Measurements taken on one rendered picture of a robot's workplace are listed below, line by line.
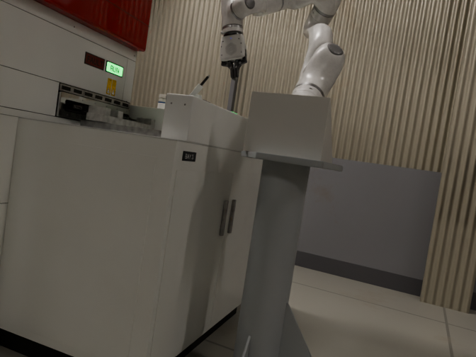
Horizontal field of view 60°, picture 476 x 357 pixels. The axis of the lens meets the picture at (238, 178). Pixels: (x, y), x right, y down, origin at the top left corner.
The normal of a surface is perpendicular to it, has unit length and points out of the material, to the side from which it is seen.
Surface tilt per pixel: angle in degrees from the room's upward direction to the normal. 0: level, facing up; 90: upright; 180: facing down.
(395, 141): 90
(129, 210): 90
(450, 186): 90
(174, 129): 90
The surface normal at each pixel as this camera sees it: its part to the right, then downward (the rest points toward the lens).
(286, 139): -0.40, -0.01
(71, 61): 0.92, 0.16
